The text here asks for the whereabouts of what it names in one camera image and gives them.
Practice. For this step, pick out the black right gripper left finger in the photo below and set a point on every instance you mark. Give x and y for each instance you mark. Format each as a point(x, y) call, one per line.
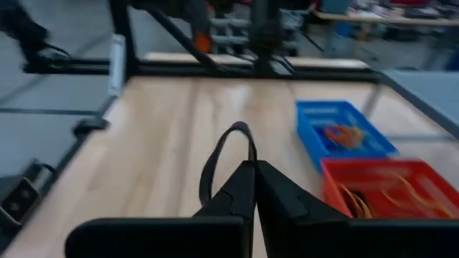
point(236, 193)

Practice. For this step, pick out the wooden background desk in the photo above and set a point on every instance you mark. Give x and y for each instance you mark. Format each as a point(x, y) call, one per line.
point(376, 18)

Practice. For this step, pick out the black table clamp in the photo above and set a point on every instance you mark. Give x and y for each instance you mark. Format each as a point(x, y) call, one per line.
point(89, 124)

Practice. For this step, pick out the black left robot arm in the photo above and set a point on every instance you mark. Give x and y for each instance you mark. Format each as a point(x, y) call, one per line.
point(265, 36)

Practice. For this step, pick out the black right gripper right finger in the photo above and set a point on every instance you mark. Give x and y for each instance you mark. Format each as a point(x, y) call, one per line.
point(287, 215)

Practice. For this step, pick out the silver frame bracket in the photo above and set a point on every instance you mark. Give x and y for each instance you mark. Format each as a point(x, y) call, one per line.
point(117, 64)

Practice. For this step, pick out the thin yellow rubber band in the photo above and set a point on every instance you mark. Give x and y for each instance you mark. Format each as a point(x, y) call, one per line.
point(416, 200)

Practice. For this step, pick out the small black camera box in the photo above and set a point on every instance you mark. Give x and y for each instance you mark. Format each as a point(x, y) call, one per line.
point(19, 200)

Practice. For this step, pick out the blue plastic basket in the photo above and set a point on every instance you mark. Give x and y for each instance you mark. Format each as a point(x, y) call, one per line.
point(308, 122)

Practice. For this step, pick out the white storage bin rack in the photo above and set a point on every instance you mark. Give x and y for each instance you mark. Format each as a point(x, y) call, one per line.
point(229, 32)

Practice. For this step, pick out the orange plastic device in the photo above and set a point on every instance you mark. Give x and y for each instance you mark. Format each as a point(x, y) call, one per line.
point(202, 41)

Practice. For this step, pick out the black aluminium rig frame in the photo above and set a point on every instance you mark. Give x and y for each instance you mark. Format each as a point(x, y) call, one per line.
point(179, 70)

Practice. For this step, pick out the red plastic basket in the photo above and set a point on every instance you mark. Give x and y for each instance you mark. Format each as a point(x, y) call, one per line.
point(358, 170)

